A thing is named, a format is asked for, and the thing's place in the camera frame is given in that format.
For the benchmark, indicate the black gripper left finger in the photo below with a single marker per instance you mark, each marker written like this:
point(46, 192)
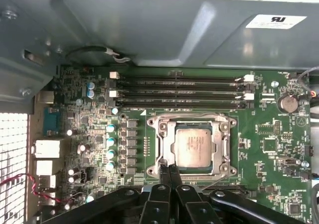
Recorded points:
point(157, 204)

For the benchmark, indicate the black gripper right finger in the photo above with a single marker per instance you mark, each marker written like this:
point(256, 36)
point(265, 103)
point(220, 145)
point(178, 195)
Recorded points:
point(194, 206)

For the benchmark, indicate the metal socket cover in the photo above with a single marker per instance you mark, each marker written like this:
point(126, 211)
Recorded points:
point(166, 146)

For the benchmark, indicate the silver CPU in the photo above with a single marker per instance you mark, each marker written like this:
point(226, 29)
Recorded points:
point(193, 146)

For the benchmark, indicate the CPU socket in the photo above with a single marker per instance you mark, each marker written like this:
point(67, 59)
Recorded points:
point(152, 144)

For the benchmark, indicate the black RAM slot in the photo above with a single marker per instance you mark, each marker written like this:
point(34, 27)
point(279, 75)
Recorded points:
point(174, 86)
point(174, 80)
point(231, 188)
point(174, 93)
point(174, 100)

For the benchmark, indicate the blue top capacitor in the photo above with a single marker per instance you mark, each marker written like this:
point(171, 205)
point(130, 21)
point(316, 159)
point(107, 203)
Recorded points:
point(91, 85)
point(111, 127)
point(111, 165)
point(111, 142)
point(91, 93)
point(111, 154)

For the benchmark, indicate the green motherboard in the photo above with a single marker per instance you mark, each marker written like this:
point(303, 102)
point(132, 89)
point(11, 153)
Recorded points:
point(249, 134)

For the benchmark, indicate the square black chip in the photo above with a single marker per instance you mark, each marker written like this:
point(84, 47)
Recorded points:
point(270, 144)
point(294, 208)

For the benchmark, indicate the internal USB port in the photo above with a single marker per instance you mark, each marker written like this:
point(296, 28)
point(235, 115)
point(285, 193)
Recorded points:
point(286, 161)

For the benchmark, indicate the silver rear port block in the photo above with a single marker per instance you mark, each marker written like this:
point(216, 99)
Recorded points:
point(47, 148)
point(45, 168)

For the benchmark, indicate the silver hex screw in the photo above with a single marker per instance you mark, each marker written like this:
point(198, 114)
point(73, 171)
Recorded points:
point(304, 163)
point(274, 84)

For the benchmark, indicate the blue serial port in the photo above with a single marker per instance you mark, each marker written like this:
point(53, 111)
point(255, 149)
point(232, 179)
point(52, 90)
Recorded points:
point(51, 122)

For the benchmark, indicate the silver coin battery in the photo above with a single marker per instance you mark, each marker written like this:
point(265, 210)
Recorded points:
point(289, 103)

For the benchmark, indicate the open black PC case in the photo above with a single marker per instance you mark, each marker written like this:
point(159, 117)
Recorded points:
point(124, 22)

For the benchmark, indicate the white case sticker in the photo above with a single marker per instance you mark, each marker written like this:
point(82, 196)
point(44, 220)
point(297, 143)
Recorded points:
point(275, 21)

